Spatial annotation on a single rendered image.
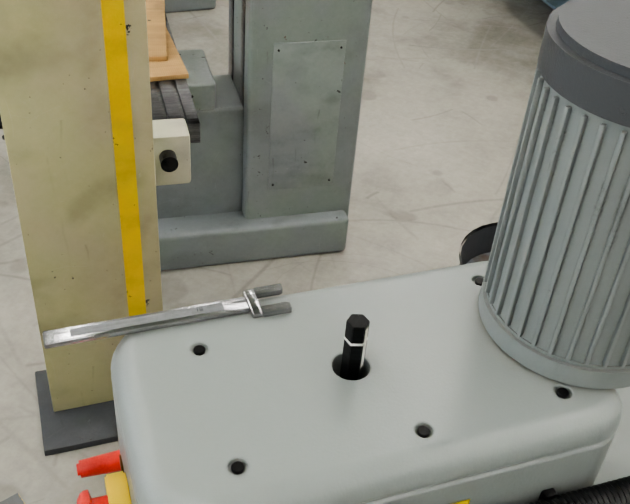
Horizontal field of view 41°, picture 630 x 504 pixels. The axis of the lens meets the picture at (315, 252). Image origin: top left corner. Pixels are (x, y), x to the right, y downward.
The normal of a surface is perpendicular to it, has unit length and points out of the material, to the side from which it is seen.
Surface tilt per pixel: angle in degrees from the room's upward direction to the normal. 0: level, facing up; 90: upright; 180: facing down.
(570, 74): 90
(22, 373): 0
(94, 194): 90
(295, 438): 0
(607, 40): 0
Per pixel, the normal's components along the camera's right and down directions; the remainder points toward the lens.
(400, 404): 0.07, -0.79
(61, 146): 0.32, 0.60
